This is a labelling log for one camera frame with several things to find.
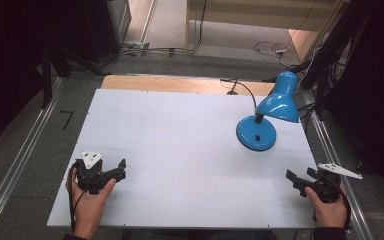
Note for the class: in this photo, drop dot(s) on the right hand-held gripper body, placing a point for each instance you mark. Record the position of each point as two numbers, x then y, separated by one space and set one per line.
328 185

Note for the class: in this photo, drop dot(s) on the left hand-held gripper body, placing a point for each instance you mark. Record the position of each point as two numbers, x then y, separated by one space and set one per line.
90 175

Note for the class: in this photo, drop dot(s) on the person's right hand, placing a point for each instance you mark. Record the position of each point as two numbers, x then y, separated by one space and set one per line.
330 213

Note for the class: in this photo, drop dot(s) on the person's left hand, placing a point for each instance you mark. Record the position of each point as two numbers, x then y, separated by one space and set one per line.
88 208

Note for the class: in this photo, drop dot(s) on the person's right sleeve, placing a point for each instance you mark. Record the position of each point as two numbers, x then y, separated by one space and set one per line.
330 234

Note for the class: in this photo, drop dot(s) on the person's sleeve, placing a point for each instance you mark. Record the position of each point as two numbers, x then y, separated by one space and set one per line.
330 234
75 237

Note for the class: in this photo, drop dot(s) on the person's left sleeve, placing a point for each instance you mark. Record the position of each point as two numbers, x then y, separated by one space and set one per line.
75 237

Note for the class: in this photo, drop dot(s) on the blue desk lamp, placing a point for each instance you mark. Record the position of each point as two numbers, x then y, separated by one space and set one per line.
268 113

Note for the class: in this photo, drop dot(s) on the wooden table board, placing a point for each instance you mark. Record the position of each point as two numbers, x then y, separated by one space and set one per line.
166 84

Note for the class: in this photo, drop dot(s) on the black metal stand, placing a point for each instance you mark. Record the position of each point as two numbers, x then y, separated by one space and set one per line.
48 76

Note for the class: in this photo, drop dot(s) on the grey power strip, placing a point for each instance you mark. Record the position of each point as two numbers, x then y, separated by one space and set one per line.
135 45

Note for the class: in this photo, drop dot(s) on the light wooden furniture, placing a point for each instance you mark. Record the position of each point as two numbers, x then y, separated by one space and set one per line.
246 13

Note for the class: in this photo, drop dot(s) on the aluminium floor rail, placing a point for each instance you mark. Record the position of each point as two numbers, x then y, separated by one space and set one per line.
20 160
340 186

